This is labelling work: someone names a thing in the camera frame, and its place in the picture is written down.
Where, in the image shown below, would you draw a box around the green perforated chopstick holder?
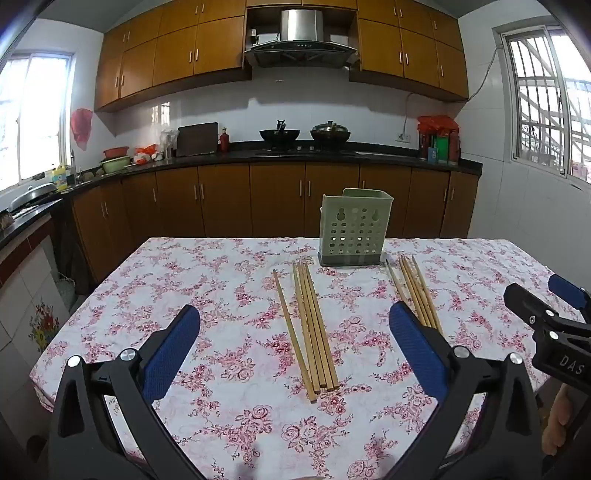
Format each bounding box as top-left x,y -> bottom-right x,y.
318,188 -> 394,267

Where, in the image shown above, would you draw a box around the barred window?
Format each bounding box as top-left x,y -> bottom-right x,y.
501,25 -> 591,182

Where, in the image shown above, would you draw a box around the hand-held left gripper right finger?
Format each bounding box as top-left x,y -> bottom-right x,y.
389,301 -> 543,480

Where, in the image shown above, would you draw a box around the red crumpled plastic bag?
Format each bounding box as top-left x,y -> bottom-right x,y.
417,115 -> 460,136

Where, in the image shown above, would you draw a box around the yellow detergent bottle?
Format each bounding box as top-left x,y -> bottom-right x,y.
50,163 -> 70,193

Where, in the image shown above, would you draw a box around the black kitchen countertop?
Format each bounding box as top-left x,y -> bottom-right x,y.
0,143 -> 483,243

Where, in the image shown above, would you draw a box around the green basin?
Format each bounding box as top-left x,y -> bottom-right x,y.
99,156 -> 135,175

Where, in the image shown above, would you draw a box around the steel range hood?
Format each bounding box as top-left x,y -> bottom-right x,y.
243,8 -> 358,69

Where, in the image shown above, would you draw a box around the grey lidded pan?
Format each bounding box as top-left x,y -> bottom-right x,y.
8,183 -> 59,211

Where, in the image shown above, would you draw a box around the wooden wall cabinet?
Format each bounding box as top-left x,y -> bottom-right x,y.
348,0 -> 470,103
95,4 -> 252,113

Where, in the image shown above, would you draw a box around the black open wok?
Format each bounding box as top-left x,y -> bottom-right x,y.
259,120 -> 301,142

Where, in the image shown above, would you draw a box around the red hanging plastic bag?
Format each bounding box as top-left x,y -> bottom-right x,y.
69,108 -> 93,151

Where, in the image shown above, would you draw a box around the pink floral tablecloth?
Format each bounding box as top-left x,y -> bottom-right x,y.
28,237 -> 587,480

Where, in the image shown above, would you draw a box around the person's right hand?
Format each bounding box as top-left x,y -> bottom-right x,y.
540,384 -> 579,457

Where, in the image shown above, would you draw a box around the wall power cable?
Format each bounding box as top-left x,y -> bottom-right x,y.
403,45 -> 504,136

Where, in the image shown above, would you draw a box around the orange plastic bag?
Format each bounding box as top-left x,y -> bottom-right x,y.
133,143 -> 160,165

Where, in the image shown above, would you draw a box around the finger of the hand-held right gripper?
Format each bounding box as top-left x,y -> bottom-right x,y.
549,274 -> 591,319
503,283 -> 563,332

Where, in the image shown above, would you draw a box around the wooden base cabinets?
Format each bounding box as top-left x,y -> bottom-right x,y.
51,159 -> 481,284

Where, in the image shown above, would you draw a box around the clear plastic bag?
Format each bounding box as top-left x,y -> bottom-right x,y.
159,128 -> 180,160

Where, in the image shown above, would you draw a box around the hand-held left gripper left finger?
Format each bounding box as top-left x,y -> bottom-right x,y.
48,304 -> 206,480

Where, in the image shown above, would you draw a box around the dark cutting board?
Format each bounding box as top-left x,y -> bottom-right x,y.
177,122 -> 219,158

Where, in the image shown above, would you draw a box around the black wok with lid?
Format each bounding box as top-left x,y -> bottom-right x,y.
309,120 -> 352,142

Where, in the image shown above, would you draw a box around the sliding window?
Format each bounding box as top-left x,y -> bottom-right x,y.
0,52 -> 75,193

